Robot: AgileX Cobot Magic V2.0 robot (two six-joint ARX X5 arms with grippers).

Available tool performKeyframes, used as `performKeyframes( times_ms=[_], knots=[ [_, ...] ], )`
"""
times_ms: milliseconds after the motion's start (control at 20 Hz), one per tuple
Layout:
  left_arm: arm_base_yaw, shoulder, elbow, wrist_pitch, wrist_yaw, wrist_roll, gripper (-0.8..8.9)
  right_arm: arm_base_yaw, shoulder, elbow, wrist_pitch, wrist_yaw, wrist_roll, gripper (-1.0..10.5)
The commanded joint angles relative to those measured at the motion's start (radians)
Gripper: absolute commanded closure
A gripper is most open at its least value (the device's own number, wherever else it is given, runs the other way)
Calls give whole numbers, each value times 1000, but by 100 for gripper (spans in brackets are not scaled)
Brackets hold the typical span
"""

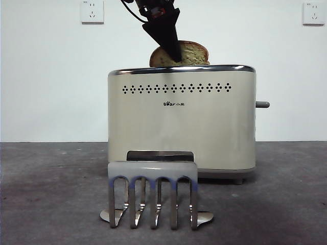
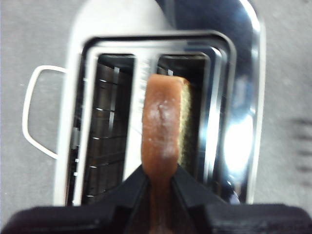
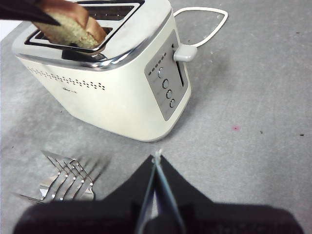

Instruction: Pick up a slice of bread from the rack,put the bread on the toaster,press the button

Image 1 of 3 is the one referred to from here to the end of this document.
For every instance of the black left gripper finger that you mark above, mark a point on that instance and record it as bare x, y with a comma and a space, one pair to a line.
167, 33

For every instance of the toasted bread slice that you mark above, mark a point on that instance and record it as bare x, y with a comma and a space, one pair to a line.
194, 56

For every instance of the grey toaster lever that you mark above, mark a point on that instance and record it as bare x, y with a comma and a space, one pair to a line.
263, 104

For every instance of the cream two-slot toaster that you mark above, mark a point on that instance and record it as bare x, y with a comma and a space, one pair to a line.
178, 127

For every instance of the stainless steel toast rack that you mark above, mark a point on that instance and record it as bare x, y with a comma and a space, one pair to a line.
153, 169

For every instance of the white wall socket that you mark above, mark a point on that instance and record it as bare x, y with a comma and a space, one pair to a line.
93, 12
314, 14

